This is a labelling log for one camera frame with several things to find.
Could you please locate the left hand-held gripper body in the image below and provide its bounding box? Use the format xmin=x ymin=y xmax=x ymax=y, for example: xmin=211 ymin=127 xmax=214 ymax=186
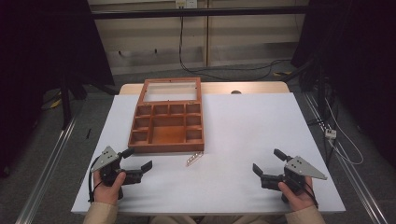
xmin=90 ymin=146 xmax=143 ymax=189

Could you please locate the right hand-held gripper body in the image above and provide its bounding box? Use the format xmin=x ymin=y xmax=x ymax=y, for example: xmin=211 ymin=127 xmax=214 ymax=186
xmin=260 ymin=155 xmax=328 ymax=203

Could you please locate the wooden compartment box with lid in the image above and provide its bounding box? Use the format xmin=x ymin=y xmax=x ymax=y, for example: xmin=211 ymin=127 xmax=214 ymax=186
xmin=127 ymin=77 xmax=205 ymax=154

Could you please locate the person's right hand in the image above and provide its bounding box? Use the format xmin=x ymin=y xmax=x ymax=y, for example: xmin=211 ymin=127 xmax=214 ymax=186
xmin=277 ymin=175 xmax=316 ymax=213

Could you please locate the person's left hand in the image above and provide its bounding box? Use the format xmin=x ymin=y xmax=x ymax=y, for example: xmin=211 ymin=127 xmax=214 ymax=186
xmin=92 ymin=170 xmax=128 ymax=207

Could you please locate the white table cover sheet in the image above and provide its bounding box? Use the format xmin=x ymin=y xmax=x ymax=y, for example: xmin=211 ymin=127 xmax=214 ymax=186
xmin=70 ymin=91 xmax=347 ymax=217

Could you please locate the black metal stand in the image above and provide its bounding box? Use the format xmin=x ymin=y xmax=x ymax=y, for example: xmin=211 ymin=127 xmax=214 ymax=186
xmin=59 ymin=73 xmax=120 ymax=131

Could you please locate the black curtain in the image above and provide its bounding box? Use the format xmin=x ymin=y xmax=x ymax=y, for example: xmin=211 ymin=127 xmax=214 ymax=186
xmin=290 ymin=0 xmax=396 ymax=169
xmin=0 ymin=0 xmax=116 ymax=178

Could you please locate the black horizontal bar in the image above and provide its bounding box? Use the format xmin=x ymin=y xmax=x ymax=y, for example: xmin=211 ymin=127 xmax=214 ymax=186
xmin=91 ymin=5 xmax=309 ymax=21

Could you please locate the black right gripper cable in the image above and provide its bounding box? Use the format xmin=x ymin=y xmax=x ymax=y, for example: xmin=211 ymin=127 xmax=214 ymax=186
xmin=302 ymin=181 xmax=319 ymax=209

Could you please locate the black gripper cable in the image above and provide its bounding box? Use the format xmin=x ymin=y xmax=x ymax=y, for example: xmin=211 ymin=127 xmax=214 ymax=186
xmin=302 ymin=181 xmax=319 ymax=209
xmin=88 ymin=163 xmax=105 ymax=203

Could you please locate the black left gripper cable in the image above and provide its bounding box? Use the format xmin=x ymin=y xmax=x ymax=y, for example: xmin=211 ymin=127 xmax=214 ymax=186
xmin=88 ymin=163 xmax=105 ymax=203

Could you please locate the aluminium floor rail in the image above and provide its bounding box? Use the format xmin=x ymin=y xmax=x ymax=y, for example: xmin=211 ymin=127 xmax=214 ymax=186
xmin=303 ymin=92 xmax=390 ymax=224
xmin=14 ymin=116 xmax=78 ymax=224

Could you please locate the white cable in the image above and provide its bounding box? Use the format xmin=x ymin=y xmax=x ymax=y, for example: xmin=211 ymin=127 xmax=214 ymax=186
xmin=323 ymin=96 xmax=364 ymax=166

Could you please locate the black floor cable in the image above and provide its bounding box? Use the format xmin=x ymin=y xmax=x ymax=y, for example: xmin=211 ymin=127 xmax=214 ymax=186
xmin=177 ymin=15 xmax=292 ymax=82

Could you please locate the white wall socket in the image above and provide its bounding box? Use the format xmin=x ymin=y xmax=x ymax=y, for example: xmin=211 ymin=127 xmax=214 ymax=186
xmin=175 ymin=0 xmax=199 ymax=9

